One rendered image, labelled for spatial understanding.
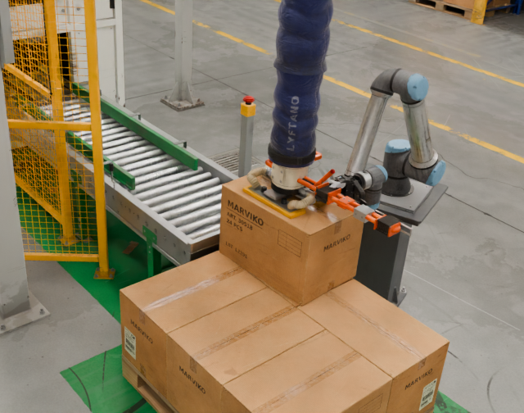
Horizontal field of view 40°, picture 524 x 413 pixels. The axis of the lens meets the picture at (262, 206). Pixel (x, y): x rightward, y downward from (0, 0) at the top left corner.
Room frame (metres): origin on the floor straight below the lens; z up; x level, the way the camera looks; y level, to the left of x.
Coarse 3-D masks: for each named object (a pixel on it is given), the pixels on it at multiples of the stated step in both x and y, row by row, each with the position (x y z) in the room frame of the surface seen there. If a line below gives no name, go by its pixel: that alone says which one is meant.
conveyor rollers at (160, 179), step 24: (72, 120) 4.67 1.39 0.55; (120, 144) 4.39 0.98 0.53; (144, 144) 4.41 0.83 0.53; (144, 168) 4.01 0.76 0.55; (168, 168) 4.04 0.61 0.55; (144, 192) 3.71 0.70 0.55; (168, 192) 3.79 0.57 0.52; (192, 192) 3.80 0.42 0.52; (216, 192) 3.81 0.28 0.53; (168, 216) 3.47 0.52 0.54; (192, 216) 3.48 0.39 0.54; (216, 216) 3.49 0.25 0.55
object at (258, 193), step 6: (246, 186) 3.10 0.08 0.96; (264, 186) 3.05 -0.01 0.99; (246, 192) 3.06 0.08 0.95; (252, 192) 3.04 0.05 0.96; (258, 192) 3.04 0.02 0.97; (258, 198) 3.00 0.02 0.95; (264, 198) 2.98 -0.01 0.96; (270, 198) 2.98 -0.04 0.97; (282, 198) 2.94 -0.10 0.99; (270, 204) 2.94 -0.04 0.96; (276, 204) 2.93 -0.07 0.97; (282, 204) 2.93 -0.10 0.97; (276, 210) 2.91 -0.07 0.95; (282, 210) 2.89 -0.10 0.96; (288, 210) 2.88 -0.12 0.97; (294, 210) 2.89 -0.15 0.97; (300, 210) 2.90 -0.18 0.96; (288, 216) 2.85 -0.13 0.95; (294, 216) 2.85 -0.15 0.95
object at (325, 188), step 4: (320, 184) 2.90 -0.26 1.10; (324, 184) 2.91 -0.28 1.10; (328, 184) 2.93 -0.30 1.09; (316, 188) 2.87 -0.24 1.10; (320, 188) 2.89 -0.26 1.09; (324, 188) 2.89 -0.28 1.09; (328, 188) 2.89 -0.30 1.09; (332, 188) 2.89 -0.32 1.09; (336, 188) 2.90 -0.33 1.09; (340, 188) 2.88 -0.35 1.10; (316, 192) 2.88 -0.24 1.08; (320, 192) 2.85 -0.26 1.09; (324, 192) 2.84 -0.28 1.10; (328, 192) 2.86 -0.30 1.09; (332, 192) 2.84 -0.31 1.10; (336, 192) 2.86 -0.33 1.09; (340, 192) 2.88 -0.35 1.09; (316, 196) 2.87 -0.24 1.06; (320, 196) 2.86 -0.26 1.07; (324, 196) 2.83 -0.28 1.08; (328, 196) 2.83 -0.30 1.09; (336, 196) 2.86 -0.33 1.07; (320, 200) 2.85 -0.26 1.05; (324, 200) 2.83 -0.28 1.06; (328, 200) 2.82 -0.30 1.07; (328, 204) 2.83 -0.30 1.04
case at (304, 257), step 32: (224, 192) 3.11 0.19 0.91; (224, 224) 3.11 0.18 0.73; (256, 224) 2.95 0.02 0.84; (288, 224) 2.81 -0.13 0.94; (320, 224) 2.82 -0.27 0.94; (352, 224) 2.94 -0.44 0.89; (256, 256) 2.94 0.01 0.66; (288, 256) 2.79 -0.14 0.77; (320, 256) 2.78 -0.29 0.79; (352, 256) 2.96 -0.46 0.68; (288, 288) 2.78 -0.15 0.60; (320, 288) 2.80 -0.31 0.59
